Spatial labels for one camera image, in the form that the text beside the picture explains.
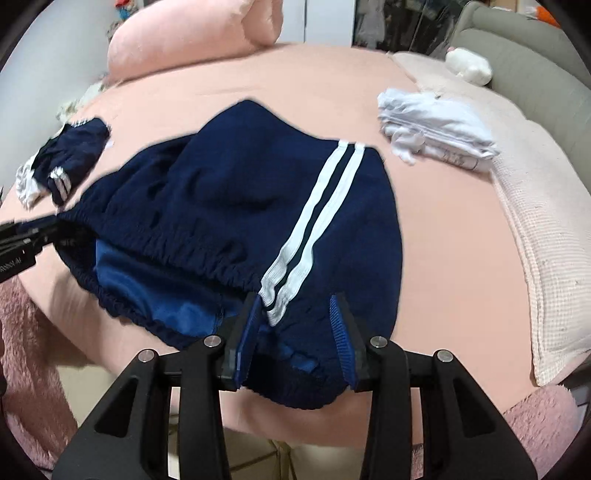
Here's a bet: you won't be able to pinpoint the pink fluffy fabric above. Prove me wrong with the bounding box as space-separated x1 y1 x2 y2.
0 277 585 480

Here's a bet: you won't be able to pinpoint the navy shorts with white stripes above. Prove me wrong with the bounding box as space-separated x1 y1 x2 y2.
55 98 404 411

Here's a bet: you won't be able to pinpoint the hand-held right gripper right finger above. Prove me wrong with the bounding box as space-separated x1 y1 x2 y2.
329 292 539 480

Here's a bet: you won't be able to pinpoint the folded white clothes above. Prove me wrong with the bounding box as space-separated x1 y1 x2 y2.
377 88 502 174

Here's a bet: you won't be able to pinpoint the folded navy striped clothes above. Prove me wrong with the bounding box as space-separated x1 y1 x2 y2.
16 117 112 207

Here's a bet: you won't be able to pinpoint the dark glass cabinet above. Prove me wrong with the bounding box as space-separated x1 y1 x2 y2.
353 0 467 49

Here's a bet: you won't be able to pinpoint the grey sofa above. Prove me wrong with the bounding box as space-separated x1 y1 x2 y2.
450 0 591 134

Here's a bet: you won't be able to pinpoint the pale patterned cloth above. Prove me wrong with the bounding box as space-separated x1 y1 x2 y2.
58 82 106 121

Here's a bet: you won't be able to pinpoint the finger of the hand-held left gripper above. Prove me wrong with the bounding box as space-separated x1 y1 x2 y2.
0 216 63 252

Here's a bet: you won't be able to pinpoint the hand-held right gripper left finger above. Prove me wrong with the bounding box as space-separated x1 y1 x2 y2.
51 292 267 480

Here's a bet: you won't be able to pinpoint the bed with pink sheet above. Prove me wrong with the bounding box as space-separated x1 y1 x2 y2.
0 44 555 455

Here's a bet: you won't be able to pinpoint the cream textured blanket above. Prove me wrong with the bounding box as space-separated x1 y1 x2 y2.
392 52 591 387

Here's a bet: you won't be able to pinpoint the pink pillow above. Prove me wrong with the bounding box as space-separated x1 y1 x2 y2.
107 0 283 86

